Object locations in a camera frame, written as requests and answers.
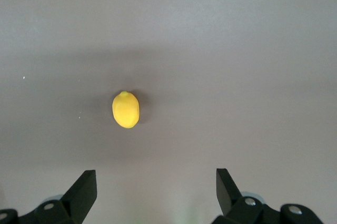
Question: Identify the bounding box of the brown table mat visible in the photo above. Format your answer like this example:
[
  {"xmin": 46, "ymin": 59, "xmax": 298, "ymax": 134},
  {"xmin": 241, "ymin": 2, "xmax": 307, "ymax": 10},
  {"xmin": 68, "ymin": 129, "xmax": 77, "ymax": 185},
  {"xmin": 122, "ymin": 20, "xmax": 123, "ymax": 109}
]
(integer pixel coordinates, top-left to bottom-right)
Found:
[{"xmin": 0, "ymin": 0, "xmax": 337, "ymax": 224}]

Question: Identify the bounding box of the yellow lemon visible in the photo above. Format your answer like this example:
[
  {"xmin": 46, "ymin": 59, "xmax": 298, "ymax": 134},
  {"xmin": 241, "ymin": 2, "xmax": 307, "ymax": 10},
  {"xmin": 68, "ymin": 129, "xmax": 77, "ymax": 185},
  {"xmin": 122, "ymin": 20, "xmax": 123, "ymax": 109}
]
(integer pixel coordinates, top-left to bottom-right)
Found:
[{"xmin": 111, "ymin": 90, "xmax": 141, "ymax": 130}]

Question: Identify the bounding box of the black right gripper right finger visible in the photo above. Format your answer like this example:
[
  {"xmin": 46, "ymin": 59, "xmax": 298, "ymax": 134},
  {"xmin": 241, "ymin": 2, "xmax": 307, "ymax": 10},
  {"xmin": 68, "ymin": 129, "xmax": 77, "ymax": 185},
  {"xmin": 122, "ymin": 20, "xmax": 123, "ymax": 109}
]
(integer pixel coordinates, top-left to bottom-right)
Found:
[{"xmin": 215, "ymin": 168, "xmax": 323, "ymax": 224}]

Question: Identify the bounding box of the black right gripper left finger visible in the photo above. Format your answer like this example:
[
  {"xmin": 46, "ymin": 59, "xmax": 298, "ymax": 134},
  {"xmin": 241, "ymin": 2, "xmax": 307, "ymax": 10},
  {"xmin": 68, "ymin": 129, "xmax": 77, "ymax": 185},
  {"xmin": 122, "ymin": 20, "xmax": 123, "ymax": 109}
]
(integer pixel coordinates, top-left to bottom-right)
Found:
[{"xmin": 0, "ymin": 169, "xmax": 98, "ymax": 224}]

